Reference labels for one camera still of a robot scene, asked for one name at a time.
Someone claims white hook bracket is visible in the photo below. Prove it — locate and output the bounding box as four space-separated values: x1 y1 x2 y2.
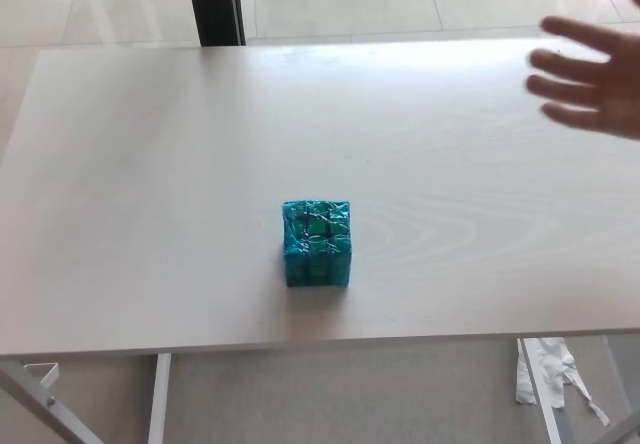
22 361 62 390

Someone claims white slanted table leg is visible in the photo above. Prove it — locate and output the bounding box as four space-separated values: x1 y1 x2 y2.
519 337 562 444

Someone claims black vertical post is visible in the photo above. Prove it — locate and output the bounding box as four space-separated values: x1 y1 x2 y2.
183 0 247 48

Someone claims white diagonal table brace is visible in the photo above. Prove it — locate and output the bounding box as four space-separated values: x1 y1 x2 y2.
0 363 104 444

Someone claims person's bare hand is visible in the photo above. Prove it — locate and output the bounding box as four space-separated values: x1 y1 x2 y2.
525 0 640 141

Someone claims white upright table leg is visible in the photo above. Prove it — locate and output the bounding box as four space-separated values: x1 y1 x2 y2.
146 352 173 444

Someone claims teal foil-wrapped cube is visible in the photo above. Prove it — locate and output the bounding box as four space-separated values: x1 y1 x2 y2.
280 197 354 289

